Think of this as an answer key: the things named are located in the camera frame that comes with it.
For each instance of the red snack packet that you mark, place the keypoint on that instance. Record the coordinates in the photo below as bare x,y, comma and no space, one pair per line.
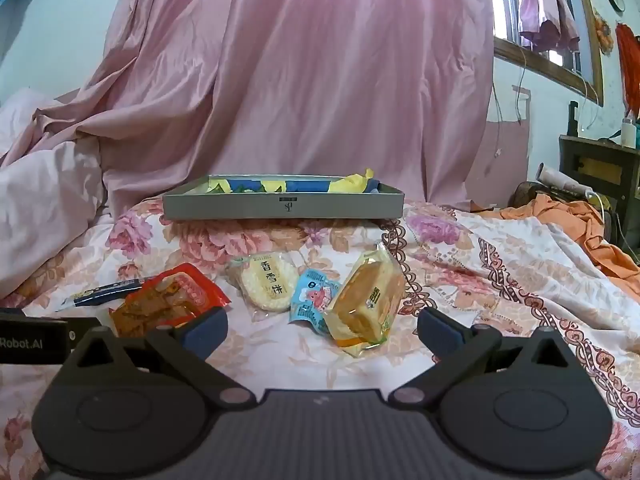
165,302

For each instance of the white hair dryer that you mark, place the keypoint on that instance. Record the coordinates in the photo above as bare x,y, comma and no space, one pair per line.
562,179

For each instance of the orange cloth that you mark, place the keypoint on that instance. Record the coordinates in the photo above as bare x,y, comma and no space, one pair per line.
575,225

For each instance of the wooden window frame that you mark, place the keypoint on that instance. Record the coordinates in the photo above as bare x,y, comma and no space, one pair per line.
545,57

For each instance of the yellow cake packet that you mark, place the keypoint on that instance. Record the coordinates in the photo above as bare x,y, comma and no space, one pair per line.
365,305

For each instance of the dark wooden cabinet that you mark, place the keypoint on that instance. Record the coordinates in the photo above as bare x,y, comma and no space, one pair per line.
610,170

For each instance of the pale pink quilt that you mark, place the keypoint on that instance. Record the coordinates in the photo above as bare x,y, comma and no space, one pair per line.
45,185

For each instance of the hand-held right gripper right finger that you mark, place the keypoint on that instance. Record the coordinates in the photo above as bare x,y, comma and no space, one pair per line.
440,335

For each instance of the colourful painted paper sheet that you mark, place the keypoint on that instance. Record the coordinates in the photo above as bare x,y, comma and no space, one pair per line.
300,185

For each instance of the grey shallow tray box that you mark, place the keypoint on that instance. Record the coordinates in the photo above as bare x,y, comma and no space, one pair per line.
280,207

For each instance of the orange flower wall decoration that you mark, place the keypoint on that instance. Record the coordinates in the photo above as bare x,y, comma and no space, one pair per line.
604,32

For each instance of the red hanging decoration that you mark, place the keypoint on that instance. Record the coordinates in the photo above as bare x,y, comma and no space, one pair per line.
627,65

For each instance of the pink curtain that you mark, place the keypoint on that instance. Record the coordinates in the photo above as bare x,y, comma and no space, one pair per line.
300,85

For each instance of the yellow and dark snack bar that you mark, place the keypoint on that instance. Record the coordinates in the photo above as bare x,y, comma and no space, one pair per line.
107,294

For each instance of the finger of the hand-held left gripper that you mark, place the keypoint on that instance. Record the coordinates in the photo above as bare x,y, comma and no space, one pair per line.
80,330

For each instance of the round rice cracker packet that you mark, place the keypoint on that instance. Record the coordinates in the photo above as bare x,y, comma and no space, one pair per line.
265,280

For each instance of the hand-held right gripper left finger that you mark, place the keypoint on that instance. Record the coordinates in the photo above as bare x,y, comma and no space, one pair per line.
206,334

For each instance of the purple hanging cloth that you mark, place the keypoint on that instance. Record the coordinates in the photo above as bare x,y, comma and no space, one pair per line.
547,10

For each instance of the light blue snack packet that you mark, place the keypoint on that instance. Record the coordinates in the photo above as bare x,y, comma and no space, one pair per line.
312,302

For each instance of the floral bed sheet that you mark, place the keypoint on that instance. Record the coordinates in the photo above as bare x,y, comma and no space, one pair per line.
500,270

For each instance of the white bottle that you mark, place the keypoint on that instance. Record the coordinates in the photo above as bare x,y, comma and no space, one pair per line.
628,134

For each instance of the black upright post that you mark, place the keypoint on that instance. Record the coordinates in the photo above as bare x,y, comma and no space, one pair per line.
573,117

